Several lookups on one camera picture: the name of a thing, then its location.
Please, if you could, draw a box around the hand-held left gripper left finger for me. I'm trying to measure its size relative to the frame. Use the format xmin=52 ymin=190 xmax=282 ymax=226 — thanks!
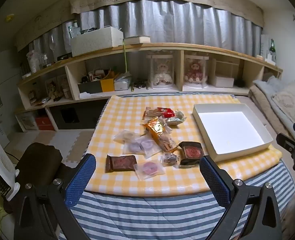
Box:
xmin=14 ymin=153 xmax=98 ymax=240

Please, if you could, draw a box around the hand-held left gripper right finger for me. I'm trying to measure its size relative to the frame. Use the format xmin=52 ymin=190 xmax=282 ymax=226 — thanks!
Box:
xmin=199 ymin=155 xmax=283 ymax=240

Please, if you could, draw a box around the dark mooncake packet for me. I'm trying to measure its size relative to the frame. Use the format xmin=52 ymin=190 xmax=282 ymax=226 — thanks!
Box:
xmin=178 ymin=141 xmax=204 ymax=168

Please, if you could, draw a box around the brown snack packet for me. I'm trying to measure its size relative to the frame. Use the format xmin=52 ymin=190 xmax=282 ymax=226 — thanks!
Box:
xmin=105 ymin=154 xmax=137 ymax=173

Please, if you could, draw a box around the small brown pastry packet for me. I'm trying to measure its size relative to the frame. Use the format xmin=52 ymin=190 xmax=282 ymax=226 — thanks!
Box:
xmin=160 ymin=152 xmax=180 ymax=167

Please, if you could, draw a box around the white shallow cardboard box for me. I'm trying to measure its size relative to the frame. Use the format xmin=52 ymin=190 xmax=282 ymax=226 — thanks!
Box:
xmin=192 ymin=103 xmax=273 ymax=163

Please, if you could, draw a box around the clear packet with beige cookie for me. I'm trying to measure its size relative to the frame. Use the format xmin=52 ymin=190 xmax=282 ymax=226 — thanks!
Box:
xmin=113 ymin=130 xmax=138 ymax=145

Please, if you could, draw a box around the clear packet with purple pastry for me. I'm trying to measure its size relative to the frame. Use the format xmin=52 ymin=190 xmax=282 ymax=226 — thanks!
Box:
xmin=124 ymin=140 xmax=144 ymax=155
xmin=137 ymin=136 xmax=163 ymax=159

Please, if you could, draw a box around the clear packet with pink pastry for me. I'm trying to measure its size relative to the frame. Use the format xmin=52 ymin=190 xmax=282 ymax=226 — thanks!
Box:
xmin=133 ymin=160 xmax=166 ymax=181

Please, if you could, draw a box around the clear packet with black label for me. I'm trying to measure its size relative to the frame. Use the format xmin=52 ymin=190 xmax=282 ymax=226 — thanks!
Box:
xmin=166 ymin=117 xmax=185 ymax=128

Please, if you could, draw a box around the orange snack packet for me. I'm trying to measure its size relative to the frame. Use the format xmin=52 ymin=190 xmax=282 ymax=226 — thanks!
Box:
xmin=144 ymin=119 xmax=177 ymax=153

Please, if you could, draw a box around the red snack packet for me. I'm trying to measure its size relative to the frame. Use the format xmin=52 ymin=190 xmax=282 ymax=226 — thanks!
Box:
xmin=143 ymin=106 xmax=175 ymax=120

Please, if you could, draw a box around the cream textured pillow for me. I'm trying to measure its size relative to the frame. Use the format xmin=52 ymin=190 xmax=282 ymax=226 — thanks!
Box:
xmin=271 ymin=82 xmax=295 ymax=128

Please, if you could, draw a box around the taupe mattress sheet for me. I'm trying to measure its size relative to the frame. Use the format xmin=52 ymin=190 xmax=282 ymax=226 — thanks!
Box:
xmin=237 ymin=95 xmax=279 ymax=133

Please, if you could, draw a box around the foam puzzle floor mat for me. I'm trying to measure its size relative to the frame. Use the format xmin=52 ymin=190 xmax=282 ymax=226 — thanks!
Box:
xmin=5 ymin=129 xmax=95 ymax=165

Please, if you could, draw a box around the beige fleece blanket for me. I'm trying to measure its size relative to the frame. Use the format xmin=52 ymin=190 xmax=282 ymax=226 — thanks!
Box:
xmin=248 ymin=85 xmax=295 ymax=140

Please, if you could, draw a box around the brown cushion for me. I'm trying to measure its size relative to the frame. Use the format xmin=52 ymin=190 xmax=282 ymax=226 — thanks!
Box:
xmin=15 ymin=142 xmax=71 ymax=188

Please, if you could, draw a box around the grey blanket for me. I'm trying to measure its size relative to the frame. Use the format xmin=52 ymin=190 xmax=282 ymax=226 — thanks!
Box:
xmin=252 ymin=76 xmax=295 ymax=110

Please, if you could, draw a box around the red storage box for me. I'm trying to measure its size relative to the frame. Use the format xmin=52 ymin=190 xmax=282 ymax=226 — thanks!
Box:
xmin=35 ymin=116 xmax=55 ymax=131

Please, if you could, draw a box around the yellow checked tablecloth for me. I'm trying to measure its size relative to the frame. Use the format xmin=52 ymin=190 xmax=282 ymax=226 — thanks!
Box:
xmin=84 ymin=94 xmax=283 ymax=197

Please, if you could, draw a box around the white fan heater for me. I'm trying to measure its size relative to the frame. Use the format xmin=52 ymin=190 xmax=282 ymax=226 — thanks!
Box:
xmin=0 ymin=135 xmax=20 ymax=202

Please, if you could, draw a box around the green glass bottle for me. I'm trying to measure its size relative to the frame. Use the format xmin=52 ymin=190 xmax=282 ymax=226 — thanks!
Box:
xmin=269 ymin=39 xmax=276 ymax=62

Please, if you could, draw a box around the small white box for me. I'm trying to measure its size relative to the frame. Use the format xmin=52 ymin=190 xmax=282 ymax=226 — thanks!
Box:
xmin=214 ymin=74 xmax=235 ymax=88

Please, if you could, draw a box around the dark box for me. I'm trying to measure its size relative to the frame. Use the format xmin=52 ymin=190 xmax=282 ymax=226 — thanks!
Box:
xmin=78 ymin=80 xmax=103 ymax=93

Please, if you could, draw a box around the orange box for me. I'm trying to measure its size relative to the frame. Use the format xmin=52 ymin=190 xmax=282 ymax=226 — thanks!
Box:
xmin=100 ymin=79 xmax=115 ymax=92

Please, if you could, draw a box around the tissue box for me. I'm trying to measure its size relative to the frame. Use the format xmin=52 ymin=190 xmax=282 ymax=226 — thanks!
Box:
xmin=114 ymin=74 xmax=133 ymax=91

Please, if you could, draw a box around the red doll in clear case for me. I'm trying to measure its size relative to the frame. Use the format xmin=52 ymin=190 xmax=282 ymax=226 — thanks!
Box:
xmin=183 ymin=54 xmax=210 ymax=88

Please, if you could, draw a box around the cream doll in clear case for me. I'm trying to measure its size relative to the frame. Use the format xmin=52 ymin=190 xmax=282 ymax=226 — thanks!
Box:
xmin=147 ymin=51 xmax=175 ymax=90

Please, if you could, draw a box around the white woven storage box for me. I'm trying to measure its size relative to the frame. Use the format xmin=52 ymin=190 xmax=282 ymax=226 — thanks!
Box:
xmin=70 ymin=26 xmax=124 ymax=57

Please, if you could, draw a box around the wine glass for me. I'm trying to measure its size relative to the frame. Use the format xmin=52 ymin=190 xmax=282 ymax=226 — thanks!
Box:
xmin=49 ymin=27 xmax=58 ymax=63

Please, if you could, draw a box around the wooden shelf unit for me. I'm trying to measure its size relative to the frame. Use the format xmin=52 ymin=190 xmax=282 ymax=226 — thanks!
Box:
xmin=15 ymin=42 xmax=283 ymax=130

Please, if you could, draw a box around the thick book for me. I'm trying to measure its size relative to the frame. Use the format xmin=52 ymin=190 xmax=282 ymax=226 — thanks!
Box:
xmin=124 ymin=35 xmax=151 ymax=45

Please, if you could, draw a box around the grey curtain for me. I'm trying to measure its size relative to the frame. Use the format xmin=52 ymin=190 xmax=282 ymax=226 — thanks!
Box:
xmin=29 ymin=0 xmax=263 ymax=58

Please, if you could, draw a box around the wooden frame stand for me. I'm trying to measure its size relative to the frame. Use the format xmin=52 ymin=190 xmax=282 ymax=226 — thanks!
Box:
xmin=212 ymin=59 xmax=240 ymax=77

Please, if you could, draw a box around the yellow-green strap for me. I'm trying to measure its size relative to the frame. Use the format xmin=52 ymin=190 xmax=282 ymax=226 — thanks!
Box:
xmin=122 ymin=40 xmax=127 ymax=74

